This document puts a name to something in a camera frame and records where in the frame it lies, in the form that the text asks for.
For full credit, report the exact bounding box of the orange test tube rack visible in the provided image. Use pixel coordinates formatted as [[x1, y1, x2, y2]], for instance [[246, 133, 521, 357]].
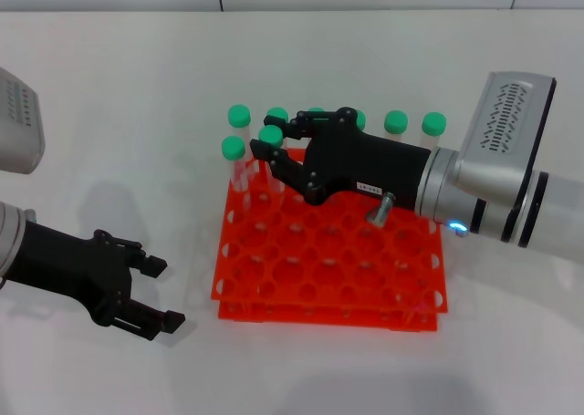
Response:
[[209, 148, 449, 333]]

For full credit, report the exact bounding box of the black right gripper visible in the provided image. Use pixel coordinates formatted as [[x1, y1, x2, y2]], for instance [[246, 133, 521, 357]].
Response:
[[249, 106, 433, 215]]

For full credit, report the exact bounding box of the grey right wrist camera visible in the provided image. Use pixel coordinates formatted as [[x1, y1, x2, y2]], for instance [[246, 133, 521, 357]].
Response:
[[449, 71, 558, 198]]

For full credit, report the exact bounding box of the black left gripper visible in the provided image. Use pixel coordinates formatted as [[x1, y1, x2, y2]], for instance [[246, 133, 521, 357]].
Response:
[[4, 218, 187, 342]]

